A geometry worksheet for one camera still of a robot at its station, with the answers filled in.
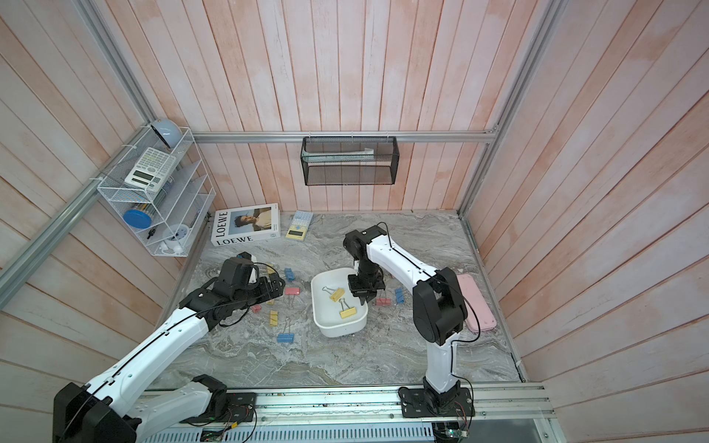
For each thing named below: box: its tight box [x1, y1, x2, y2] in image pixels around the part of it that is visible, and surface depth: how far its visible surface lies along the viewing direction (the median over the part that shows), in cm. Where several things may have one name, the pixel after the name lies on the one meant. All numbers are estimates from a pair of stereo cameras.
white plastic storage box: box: [311, 267, 369, 338], surface depth 86 cm
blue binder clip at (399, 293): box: [395, 287, 406, 304], surface depth 97 cm
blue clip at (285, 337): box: [276, 333, 295, 343], surface depth 88 cm
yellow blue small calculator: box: [285, 210, 314, 242], surface depth 117 cm
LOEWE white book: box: [210, 203, 281, 247], surface depth 113 cm
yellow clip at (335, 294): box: [322, 286, 346, 302], surface depth 94 cm
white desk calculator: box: [123, 146, 177, 193], surface depth 78 cm
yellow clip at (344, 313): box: [338, 297, 358, 319], surface depth 86 cm
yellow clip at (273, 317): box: [269, 310, 278, 327], surface depth 91 cm
